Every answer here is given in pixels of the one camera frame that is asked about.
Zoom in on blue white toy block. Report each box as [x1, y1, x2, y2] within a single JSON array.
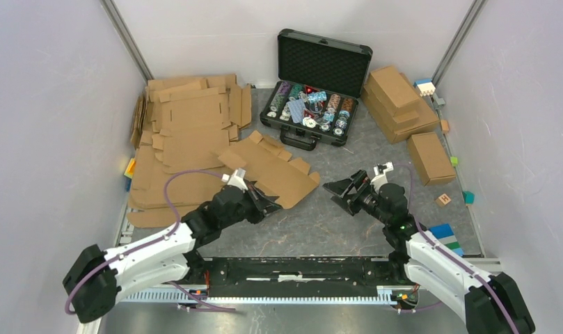
[[413, 79, 436, 97]]

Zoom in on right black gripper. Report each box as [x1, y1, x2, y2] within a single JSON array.
[[322, 169, 390, 225]]

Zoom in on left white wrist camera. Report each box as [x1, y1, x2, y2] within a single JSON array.
[[221, 168, 248, 191]]

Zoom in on black poker chip case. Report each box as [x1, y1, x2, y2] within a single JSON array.
[[260, 29, 373, 151]]

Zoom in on teal cube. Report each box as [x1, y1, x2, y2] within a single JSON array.
[[462, 191, 475, 205]]

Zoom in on stack of flat cardboard sheets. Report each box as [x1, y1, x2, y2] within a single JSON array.
[[126, 74, 252, 228]]

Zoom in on small wooden cube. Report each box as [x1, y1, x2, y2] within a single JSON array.
[[441, 120, 450, 134]]

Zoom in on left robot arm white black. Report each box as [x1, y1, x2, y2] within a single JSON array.
[[62, 182, 282, 324]]

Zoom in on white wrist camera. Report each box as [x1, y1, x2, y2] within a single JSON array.
[[221, 168, 248, 191], [370, 161, 394, 193]]

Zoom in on blue green white block stack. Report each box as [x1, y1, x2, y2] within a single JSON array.
[[429, 224, 464, 257]]

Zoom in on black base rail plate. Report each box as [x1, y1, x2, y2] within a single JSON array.
[[178, 256, 414, 298]]

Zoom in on grey small block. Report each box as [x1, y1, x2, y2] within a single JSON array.
[[433, 97, 445, 109]]

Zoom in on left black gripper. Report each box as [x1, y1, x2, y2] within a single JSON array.
[[220, 183, 282, 229]]

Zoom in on orange yellow block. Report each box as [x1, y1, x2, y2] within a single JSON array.
[[123, 158, 136, 179]]

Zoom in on small folded cardboard box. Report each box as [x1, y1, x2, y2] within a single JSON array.
[[406, 132, 457, 186]]

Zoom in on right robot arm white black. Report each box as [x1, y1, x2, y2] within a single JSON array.
[[323, 170, 536, 333]]

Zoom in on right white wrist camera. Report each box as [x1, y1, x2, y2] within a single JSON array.
[[370, 161, 394, 193]]

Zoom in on large folded cardboard box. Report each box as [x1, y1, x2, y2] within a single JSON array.
[[361, 83, 440, 143]]

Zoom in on wooden letter H block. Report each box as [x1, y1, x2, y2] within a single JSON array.
[[435, 193, 452, 207]]

